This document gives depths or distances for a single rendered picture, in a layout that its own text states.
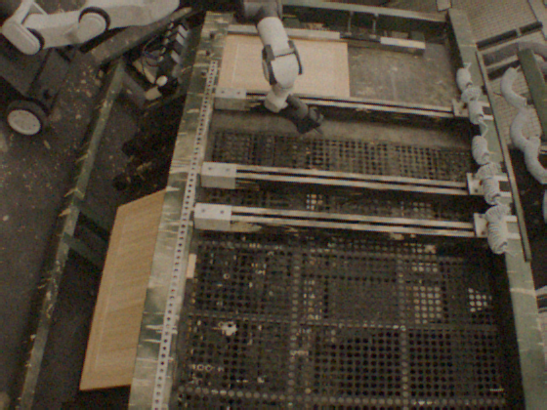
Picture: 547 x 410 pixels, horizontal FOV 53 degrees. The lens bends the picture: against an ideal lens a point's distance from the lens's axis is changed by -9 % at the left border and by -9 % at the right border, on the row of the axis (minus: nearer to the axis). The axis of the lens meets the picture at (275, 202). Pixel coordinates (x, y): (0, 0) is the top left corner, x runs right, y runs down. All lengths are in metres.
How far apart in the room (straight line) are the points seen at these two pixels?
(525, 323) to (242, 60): 1.65
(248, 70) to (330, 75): 0.36
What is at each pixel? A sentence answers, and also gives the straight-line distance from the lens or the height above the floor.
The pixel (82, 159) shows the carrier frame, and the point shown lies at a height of 0.16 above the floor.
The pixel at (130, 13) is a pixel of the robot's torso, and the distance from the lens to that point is 2.51.
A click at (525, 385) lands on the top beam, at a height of 1.85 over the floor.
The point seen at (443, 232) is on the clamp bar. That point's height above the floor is 1.65.
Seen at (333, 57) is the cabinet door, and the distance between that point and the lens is 2.79.
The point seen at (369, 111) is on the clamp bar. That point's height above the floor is 1.44.
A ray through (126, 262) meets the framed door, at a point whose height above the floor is 0.39.
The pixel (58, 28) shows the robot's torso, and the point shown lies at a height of 0.44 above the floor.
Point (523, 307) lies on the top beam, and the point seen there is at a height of 1.88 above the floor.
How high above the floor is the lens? 2.10
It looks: 27 degrees down
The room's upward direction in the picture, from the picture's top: 72 degrees clockwise
